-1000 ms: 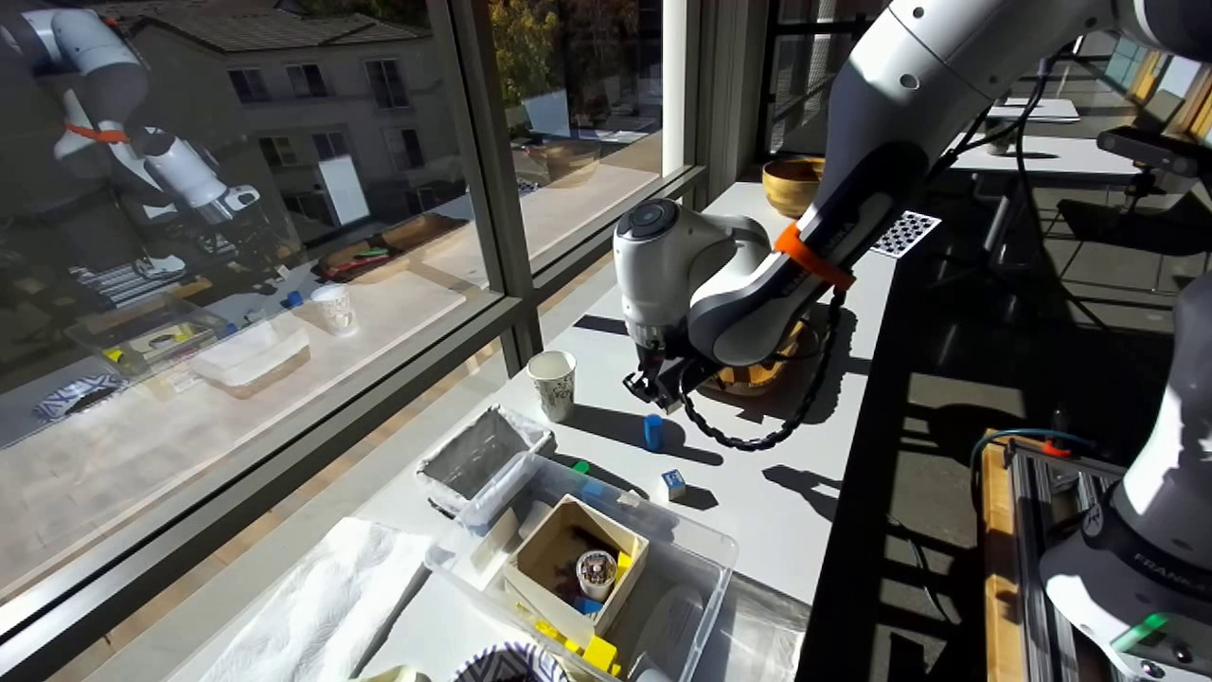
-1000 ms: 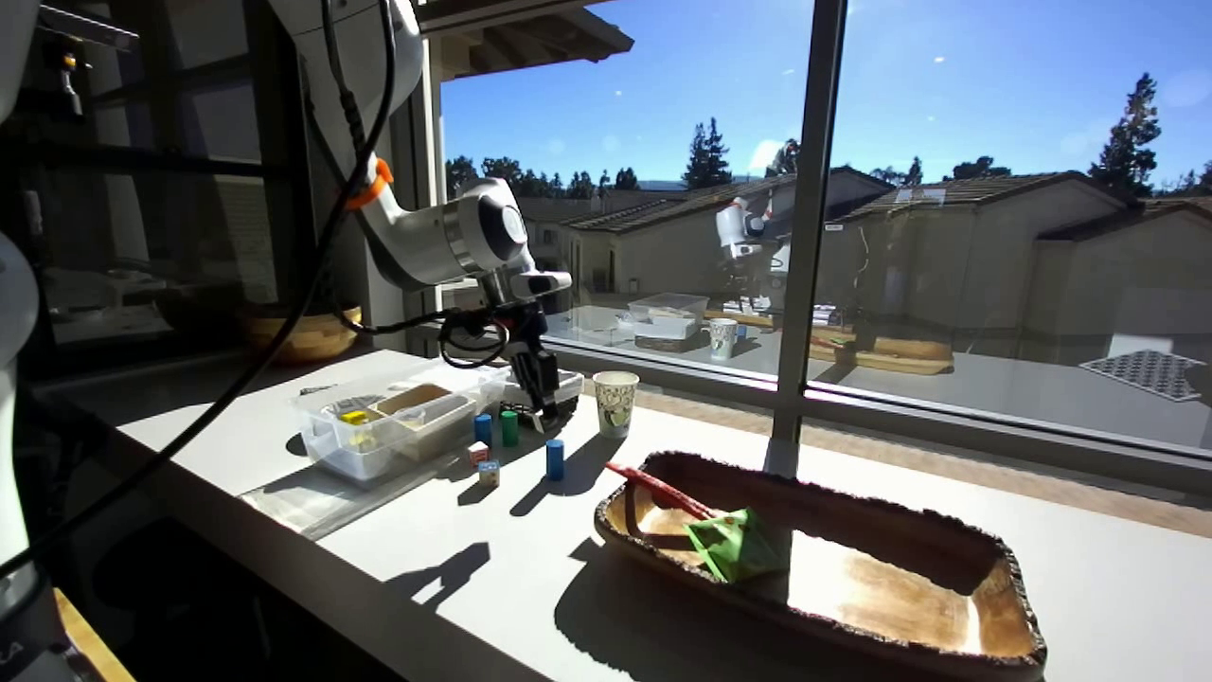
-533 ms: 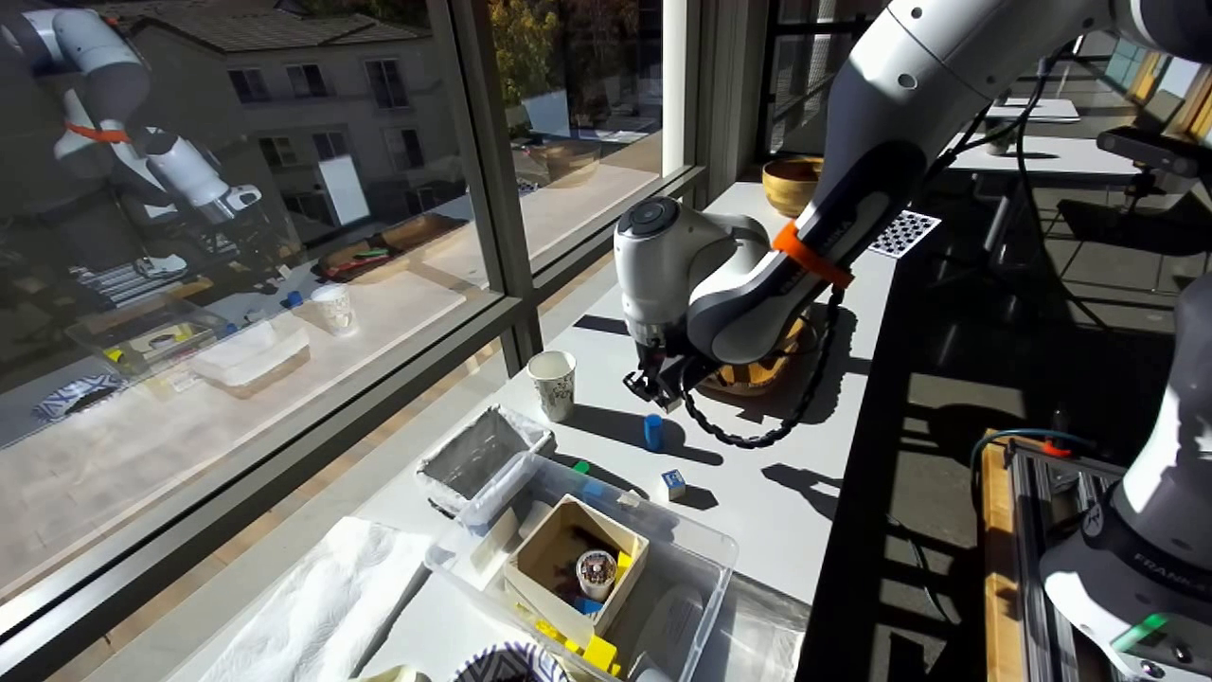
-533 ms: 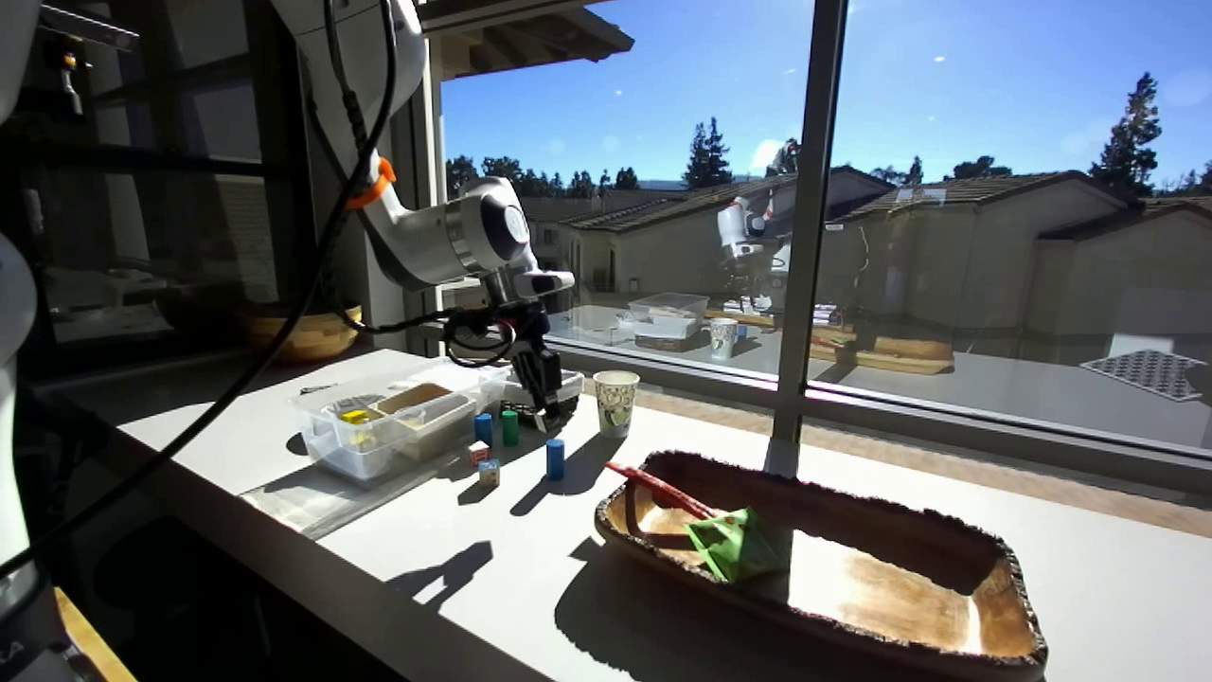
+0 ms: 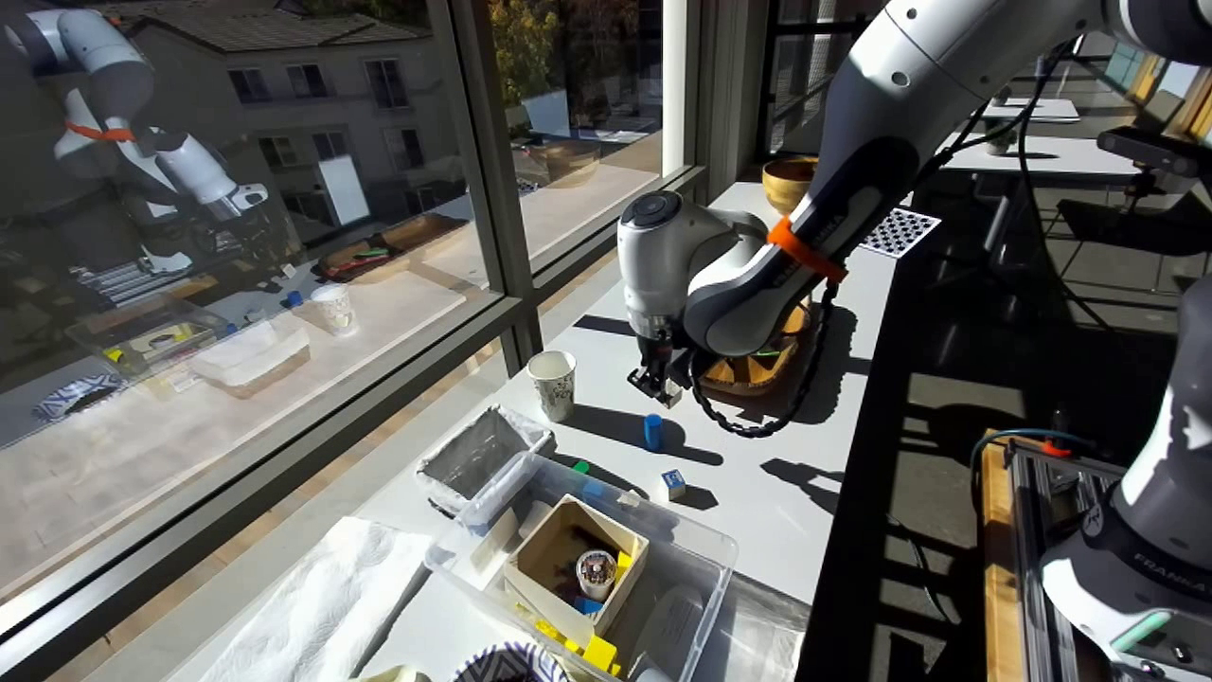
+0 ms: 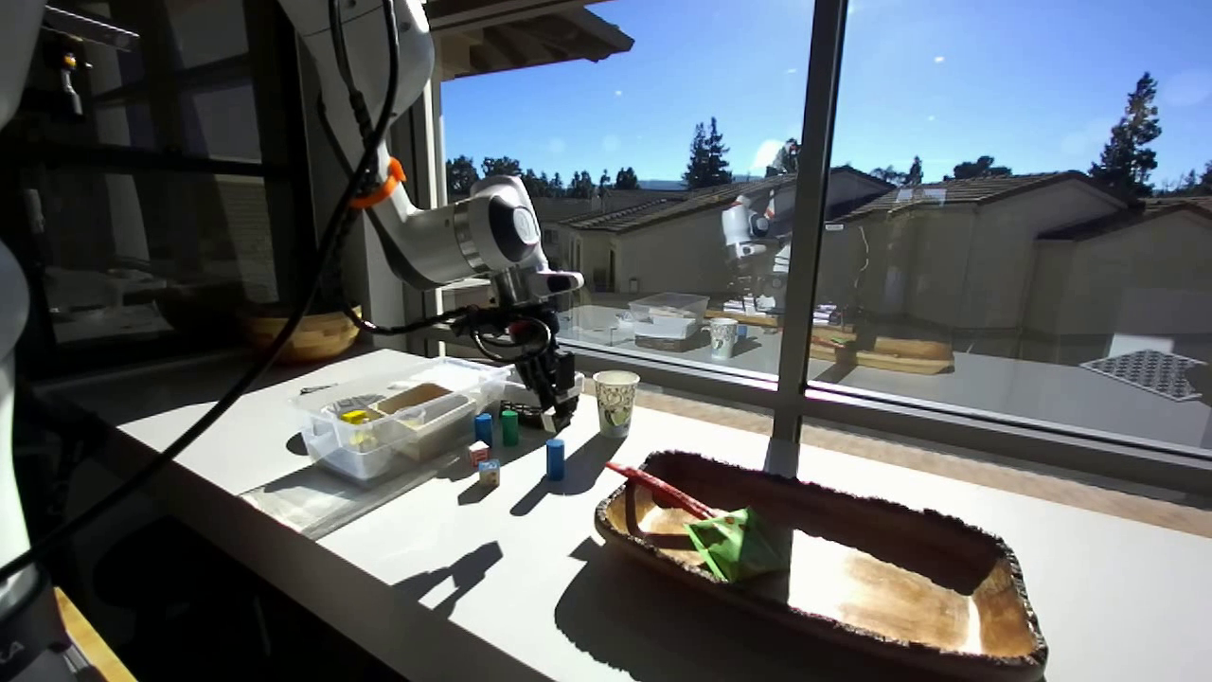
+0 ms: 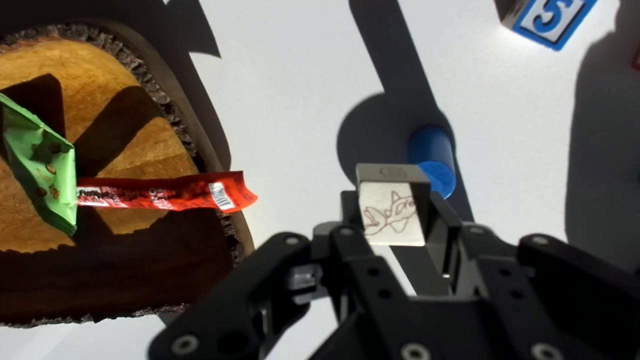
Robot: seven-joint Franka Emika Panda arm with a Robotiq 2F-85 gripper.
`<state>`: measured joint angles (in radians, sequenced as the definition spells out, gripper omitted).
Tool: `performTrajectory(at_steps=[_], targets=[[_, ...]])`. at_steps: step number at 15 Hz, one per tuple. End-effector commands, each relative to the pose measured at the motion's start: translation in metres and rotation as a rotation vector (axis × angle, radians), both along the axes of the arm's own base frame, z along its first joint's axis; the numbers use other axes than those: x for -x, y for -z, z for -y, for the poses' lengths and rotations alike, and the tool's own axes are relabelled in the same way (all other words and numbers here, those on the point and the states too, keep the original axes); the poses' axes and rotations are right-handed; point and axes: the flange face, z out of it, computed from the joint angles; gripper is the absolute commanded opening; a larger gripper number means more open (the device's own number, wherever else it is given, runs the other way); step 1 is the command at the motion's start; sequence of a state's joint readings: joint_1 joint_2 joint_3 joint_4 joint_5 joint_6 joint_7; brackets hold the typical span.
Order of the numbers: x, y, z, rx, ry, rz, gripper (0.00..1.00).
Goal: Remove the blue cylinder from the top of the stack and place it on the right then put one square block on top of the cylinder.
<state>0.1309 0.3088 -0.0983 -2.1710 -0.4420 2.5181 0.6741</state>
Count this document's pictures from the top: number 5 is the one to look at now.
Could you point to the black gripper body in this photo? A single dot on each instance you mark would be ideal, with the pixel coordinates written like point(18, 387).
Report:
point(666, 359)

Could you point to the blue cylinder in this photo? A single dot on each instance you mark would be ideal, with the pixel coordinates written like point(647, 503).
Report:
point(653, 435)

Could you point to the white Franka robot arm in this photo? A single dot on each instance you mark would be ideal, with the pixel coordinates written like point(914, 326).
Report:
point(883, 100)

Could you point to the small blue white block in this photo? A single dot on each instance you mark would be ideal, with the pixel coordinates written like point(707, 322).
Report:
point(672, 484)

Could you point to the green cylinder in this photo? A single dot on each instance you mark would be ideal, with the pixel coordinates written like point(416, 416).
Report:
point(586, 473)

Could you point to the yellow toy block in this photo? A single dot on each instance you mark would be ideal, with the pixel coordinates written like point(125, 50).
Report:
point(623, 564)
point(586, 648)

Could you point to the gray square tray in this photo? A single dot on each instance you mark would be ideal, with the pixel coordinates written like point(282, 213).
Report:
point(479, 456)

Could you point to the white paper cup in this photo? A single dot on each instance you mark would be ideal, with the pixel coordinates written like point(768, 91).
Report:
point(556, 384)

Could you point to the small round can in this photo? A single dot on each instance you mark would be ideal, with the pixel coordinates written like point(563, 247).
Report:
point(595, 569)

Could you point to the small wooden box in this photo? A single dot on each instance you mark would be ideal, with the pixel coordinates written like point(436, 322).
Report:
point(556, 556)

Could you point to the clear plastic container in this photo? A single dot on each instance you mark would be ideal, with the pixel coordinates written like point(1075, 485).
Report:
point(683, 593)

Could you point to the small round wooden bowl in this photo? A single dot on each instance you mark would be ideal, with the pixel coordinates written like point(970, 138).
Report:
point(786, 180)

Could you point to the checkered calibration board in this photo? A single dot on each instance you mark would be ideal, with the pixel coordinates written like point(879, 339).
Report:
point(903, 234)

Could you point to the blue white patterned bowl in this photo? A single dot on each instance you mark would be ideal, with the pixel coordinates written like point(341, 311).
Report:
point(514, 666)

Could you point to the wooden-edged stand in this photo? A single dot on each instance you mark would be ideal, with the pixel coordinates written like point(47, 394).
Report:
point(999, 556)

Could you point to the clear plastic bag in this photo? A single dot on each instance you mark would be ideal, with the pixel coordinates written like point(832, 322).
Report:
point(316, 609)

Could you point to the white background table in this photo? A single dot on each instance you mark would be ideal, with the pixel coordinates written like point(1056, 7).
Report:
point(1046, 152)

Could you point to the window frame post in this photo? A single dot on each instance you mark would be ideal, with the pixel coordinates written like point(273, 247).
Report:
point(485, 190)

